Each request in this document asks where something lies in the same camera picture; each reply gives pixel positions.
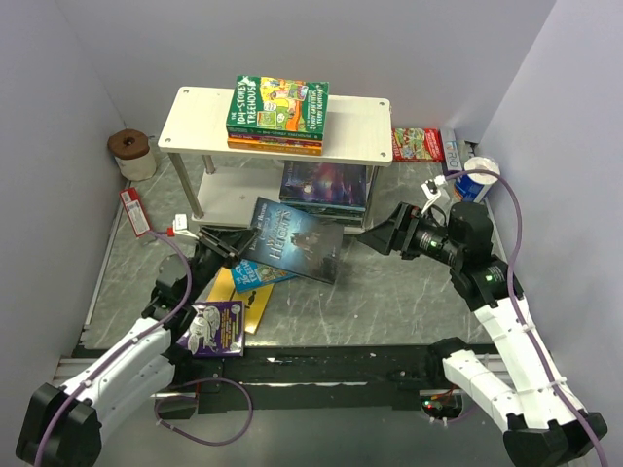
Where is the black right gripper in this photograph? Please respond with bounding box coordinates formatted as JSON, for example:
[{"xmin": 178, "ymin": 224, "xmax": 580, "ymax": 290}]
[{"xmin": 357, "ymin": 200, "xmax": 463, "ymax": 267}]

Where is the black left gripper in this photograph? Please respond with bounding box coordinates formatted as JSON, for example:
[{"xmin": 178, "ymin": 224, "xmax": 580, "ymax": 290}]
[{"xmin": 183, "ymin": 225, "xmax": 259, "ymax": 304}]

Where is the blue 26-Storey Treehouse book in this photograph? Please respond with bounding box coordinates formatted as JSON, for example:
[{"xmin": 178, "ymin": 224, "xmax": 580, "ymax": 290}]
[{"xmin": 231, "ymin": 260, "xmax": 296, "ymax": 293}]

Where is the dark Wuthering Heights book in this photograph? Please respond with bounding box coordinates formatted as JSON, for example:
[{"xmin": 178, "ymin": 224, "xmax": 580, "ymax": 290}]
[{"xmin": 242, "ymin": 198, "xmax": 344, "ymax": 284}]

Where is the yellow book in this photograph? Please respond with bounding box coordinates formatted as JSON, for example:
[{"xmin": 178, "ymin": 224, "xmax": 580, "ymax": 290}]
[{"xmin": 206, "ymin": 266, "xmax": 275, "ymax": 336}]

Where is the orange Treehouse book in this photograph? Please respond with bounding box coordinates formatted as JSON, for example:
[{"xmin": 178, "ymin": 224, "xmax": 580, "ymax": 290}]
[{"xmin": 227, "ymin": 140, "xmax": 322, "ymax": 156}]

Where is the Charlie Chocolate Factory book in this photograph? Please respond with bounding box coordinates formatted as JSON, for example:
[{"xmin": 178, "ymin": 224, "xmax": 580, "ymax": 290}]
[{"xmin": 228, "ymin": 135, "xmax": 323, "ymax": 147}]

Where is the green 104-Storey Treehouse book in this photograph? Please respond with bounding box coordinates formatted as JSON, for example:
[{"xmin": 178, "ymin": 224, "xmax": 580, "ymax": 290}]
[{"xmin": 226, "ymin": 75, "xmax": 330, "ymax": 141}]

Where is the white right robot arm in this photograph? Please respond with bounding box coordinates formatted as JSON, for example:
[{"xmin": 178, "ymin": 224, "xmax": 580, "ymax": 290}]
[{"xmin": 357, "ymin": 202, "xmax": 607, "ymax": 466}]

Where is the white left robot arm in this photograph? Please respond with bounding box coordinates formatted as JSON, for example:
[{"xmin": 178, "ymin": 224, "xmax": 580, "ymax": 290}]
[{"xmin": 16, "ymin": 228, "xmax": 259, "ymax": 466}]

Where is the stack of dark books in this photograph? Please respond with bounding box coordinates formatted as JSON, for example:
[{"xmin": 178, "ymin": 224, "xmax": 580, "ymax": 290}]
[{"xmin": 278, "ymin": 161, "xmax": 369, "ymax": 228}]

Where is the white two-tier shelf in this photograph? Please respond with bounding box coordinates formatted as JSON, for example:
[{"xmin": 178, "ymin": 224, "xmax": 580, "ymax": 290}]
[{"xmin": 158, "ymin": 86, "xmax": 394, "ymax": 237}]

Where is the purple comic book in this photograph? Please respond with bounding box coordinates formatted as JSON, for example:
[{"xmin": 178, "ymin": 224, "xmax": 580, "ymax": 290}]
[{"xmin": 177, "ymin": 301, "xmax": 245, "ymax": 359}]

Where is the red game box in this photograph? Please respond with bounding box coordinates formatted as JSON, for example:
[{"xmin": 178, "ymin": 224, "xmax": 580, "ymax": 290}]
[{"xmin": 391, "ymin": 127, "xmax": 445, "ymax": 162}]

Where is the red small box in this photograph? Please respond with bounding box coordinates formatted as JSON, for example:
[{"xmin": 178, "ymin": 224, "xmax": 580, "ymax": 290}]
[{"xmin": 120, "ymin": 187, "xmax": 151, "ymax": 237}]

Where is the blue white box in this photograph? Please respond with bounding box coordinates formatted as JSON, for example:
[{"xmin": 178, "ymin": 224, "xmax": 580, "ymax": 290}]
[{"xmin": 439, "ymin": 128, "xmax": 462, "ymax": 175}]

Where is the brown twine spool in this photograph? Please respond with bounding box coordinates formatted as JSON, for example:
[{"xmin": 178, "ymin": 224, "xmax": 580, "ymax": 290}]
[{"xmin": 107, "ymin": 128, "xmax": 157, "ymax": 181}]

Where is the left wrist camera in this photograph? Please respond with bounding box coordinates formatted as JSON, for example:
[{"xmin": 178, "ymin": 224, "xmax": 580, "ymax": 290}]
[{"xmin": 165, "ymin": 214, "xmax": 199, "ymax": 243}]

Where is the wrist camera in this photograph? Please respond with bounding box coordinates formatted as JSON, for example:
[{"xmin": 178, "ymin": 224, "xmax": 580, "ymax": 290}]
[
  {"xmin": 421, "ymin": 175, "xmax": 450, "ymax": 214},
  {"xmin": 165, "ymin": 214, "xmax": 199, "ymax": 243}
]

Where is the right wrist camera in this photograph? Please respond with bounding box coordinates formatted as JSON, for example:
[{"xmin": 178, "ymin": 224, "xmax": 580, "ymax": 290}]
[{"xmin": 421, "ymin": 175, "xmax": 450, "ymax": 214}]

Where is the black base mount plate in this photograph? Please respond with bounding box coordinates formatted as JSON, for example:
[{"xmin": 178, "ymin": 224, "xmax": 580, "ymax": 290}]
[{"xmin": 72, "ymin": 343, "xmax": 541, "ymax": 417}]

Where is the aluminium rail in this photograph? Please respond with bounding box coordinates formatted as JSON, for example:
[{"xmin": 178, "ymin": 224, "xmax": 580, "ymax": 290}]
[{"xmin": 23, "ymin": 352, "xmax": 590, "ymax": 467}]

